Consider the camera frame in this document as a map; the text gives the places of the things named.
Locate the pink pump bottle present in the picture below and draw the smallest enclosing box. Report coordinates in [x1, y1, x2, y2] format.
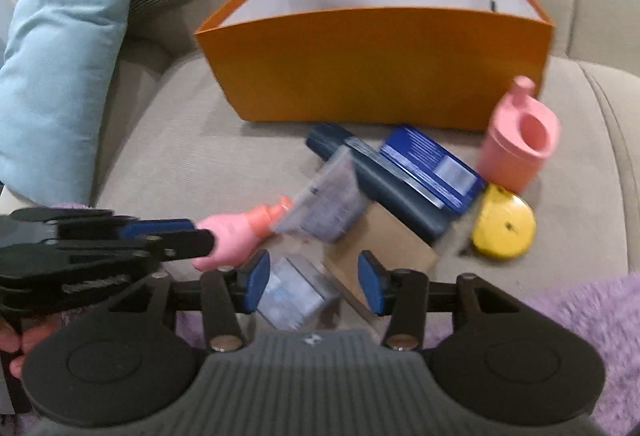
[191, 196, 296, 273]

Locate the beige sofa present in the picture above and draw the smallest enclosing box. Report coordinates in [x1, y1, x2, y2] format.
[0, 0, 640, 297]

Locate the clear plastic box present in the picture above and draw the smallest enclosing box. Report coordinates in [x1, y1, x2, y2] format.
[257, 253, 341, 332]

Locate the light blue pillow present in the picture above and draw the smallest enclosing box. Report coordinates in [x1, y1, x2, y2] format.
[0, 0, 138, 209]

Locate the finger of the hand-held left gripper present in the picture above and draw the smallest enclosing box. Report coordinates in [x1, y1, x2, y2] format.
[142, 229, 217, 263]
[115, 217, 197, 241]

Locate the orange cardboard box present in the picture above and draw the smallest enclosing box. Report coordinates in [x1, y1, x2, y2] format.
[194, 0, 555, 133]

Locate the gold brown box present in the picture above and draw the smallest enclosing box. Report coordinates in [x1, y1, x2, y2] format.
[322, 202, 440, 321]

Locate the person's left hand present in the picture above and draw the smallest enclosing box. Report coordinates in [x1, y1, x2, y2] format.
[0, 316, 66, 379]

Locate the dark blue spray can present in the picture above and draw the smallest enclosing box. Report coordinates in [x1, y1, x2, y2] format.
[305, 122, 453, 243]

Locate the pink spouted cup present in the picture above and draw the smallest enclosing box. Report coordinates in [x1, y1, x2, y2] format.
[475, 74, 561, 194]

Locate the yellow round tape measure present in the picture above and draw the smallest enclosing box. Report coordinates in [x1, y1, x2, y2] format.
[470, 183, 537, 261]

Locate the purple fuzzy blanket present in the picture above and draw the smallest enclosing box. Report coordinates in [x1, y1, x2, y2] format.
[520, 272, 640, 436]

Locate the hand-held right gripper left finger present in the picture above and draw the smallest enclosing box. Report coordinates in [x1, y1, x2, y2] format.
[107, 250, 271, 352]

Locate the blue box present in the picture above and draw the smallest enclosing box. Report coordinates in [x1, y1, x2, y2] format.
[379, 125, 487, 213]

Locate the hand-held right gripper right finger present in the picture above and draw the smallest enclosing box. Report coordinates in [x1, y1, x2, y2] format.
[357, 250, 526, 352]

